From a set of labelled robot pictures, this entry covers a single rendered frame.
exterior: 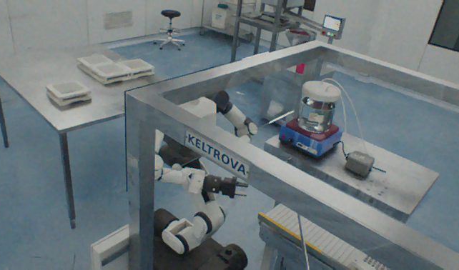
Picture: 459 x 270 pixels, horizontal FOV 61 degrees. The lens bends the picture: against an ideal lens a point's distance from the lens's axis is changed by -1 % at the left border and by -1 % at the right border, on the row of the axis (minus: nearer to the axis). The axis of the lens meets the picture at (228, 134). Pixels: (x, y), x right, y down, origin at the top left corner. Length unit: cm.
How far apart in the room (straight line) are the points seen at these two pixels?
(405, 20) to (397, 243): 623
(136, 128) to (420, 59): 607
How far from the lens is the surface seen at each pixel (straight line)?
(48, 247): 316
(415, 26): 683
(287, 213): 200
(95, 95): 316
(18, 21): 633
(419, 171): 176
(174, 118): 96
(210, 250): 282
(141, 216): 128
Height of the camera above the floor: 220
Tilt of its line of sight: 29 degrees down
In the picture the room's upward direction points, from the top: 7 degrees clockwise
